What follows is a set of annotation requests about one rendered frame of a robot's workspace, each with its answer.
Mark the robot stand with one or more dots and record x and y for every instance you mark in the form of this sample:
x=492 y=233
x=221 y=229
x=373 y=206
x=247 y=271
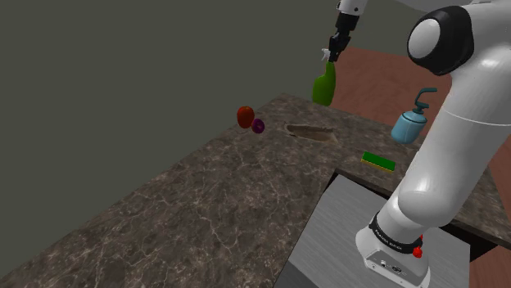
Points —
x=335 y=239

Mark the blue soap dispenser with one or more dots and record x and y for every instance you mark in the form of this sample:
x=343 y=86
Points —
x=407 y=125

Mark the green and yellow sponge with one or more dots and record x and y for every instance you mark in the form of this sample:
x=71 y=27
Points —
x=377 y=160

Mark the red apple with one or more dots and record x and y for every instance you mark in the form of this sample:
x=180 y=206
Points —
x=245 y=116

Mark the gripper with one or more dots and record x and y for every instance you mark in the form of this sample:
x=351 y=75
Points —
x=343 y=24

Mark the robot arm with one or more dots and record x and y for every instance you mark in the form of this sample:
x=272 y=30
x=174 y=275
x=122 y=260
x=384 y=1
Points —
x=455 y=159

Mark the green spray bottle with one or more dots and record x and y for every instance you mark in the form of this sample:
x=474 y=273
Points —
x=324 y=88

